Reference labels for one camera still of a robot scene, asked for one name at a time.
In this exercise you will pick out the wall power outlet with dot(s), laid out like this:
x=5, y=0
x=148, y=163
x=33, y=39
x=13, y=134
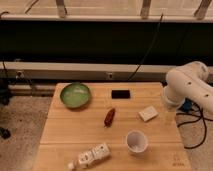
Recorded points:
x=109, y=76

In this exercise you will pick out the white rectangular sponge block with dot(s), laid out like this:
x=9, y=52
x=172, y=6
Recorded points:
x=148, y=113

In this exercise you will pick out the green ceramic bowl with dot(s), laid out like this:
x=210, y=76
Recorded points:
x=75, y=95

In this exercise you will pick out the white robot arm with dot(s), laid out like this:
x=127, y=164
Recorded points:
x=187, y=81

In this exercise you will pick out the white paper cup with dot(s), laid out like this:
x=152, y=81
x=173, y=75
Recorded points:
x=136, y=142

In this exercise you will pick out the translucent yellowish gripper tool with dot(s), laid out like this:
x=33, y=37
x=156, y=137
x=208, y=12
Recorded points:
x=170, y=108

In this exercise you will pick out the black object at left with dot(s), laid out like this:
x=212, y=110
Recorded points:
x=5, y=96

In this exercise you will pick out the black rectangular block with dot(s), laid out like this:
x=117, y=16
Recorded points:
x=120, y=94

